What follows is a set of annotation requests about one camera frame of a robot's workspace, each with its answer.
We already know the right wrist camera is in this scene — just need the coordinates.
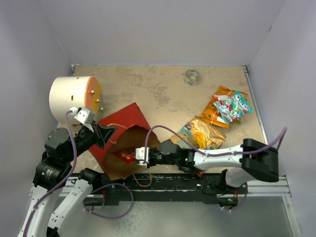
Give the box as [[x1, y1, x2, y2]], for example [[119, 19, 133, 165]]
[[135, 147, 149, 166]]

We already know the red paper bag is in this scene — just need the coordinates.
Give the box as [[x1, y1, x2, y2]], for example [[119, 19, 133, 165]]
[[89, 103, 150, 181]]

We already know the orange kettle chips bag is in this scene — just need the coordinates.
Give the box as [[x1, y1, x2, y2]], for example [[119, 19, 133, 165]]
[[199, 86, 248, 128]]

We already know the gold teal chips bag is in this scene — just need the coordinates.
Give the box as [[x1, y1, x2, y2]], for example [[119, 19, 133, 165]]
[[177, 116, 226, 150]]

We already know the white cylinder with orange end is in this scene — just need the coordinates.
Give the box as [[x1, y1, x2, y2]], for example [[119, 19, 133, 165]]
[[49, 76, 103, 124]]

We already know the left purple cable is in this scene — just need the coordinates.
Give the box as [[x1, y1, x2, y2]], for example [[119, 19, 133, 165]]
[[22, 110, 77, 237]]

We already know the teal snack pack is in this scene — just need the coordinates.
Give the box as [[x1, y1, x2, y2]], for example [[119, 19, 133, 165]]
[[213, 91, 253, 123]]

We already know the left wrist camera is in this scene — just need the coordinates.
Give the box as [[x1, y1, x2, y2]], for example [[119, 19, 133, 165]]
[[70, 107, 95, 125]]

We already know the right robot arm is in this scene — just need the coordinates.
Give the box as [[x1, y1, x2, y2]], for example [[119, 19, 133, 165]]
[[145, 138, 279, 193]]

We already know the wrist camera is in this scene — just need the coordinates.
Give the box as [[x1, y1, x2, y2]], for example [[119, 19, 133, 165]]
[[135, 147, 149, 166], [70, 107, 95, 125]]

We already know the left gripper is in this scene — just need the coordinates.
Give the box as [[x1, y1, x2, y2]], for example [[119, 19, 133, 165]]
[[64, 119, 117, 162]]

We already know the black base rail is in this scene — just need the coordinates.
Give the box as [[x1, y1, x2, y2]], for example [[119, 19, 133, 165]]
[[81, 167, 249, 207]]

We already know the dark red snack pack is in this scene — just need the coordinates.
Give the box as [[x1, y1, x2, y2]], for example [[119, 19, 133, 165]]
[[195, 170, 205, 177]]

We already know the clear tape roll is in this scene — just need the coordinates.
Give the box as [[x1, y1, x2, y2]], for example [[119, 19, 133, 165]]
[[184, 69, 201, 86]]

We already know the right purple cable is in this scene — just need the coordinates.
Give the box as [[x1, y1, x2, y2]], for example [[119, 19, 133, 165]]
[[144, 125, 288, 157]]

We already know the purple cable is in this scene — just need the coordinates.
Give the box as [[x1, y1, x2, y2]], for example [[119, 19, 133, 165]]
[[144, 125, 288, 157], [22, 110, 77, 237]]

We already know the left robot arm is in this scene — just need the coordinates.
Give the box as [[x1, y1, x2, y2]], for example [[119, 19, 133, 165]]
[[18, 122, 117, 237]]

